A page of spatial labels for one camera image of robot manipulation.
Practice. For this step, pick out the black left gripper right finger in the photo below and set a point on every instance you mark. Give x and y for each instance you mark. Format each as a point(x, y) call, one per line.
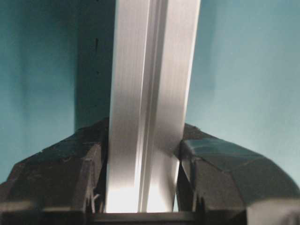
point(226, 184)

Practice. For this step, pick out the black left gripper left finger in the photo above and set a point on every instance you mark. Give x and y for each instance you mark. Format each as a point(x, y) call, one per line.
point(60, 185)

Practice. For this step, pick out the silver aluminium extrusion rail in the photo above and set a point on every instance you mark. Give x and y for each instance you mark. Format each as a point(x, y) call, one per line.
point(153, 50)

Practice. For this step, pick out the teal table cloth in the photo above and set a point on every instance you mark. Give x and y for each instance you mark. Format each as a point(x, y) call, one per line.
point(56, 62)

